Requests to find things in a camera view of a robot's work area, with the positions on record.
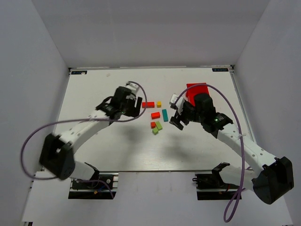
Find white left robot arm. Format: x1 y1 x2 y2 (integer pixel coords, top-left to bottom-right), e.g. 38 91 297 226
39 82 143 182

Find red wide block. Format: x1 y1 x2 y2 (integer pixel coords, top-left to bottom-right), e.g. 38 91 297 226
151 112 161 119

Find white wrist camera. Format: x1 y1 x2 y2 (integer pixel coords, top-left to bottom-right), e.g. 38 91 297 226
126 82 140 96
169 94 185 111

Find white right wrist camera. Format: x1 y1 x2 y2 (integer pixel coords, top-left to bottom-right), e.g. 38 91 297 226
169 94 185 111

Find corner label sticker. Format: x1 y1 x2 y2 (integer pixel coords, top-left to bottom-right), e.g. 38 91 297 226
71 71 87 75
212 68 229 72

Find orange square block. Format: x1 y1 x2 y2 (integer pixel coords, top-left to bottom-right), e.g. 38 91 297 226
150 122 156 129

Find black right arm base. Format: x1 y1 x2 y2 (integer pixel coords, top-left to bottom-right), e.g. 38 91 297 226
192 162 238 201

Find right corner label sticker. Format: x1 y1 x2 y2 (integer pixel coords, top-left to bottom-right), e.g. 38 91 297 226
212 68 229 72

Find left corner label sticker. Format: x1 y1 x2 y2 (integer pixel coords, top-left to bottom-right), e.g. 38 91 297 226
71 71 87 75

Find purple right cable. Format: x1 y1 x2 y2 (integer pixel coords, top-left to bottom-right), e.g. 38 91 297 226
175 84 247 222

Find red long block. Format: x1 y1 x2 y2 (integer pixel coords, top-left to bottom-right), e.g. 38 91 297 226
142 102 155 108

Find red plastic tray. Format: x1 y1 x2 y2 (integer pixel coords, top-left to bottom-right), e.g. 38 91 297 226
185 85 209 106

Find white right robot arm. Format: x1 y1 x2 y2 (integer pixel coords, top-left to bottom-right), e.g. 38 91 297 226
170 93 294 205

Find light green small block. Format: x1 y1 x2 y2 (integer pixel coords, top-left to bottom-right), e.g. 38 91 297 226
152 128 158 135

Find teal long block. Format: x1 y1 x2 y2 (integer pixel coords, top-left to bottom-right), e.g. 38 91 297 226
162 109 169 122

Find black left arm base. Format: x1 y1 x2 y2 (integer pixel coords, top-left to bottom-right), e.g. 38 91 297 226
68 173 119 200

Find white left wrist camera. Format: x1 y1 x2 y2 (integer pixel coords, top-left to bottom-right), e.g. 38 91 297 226
126 82 140 96

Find light green long block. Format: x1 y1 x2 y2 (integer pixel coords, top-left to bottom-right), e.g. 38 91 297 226
155 121 163 130

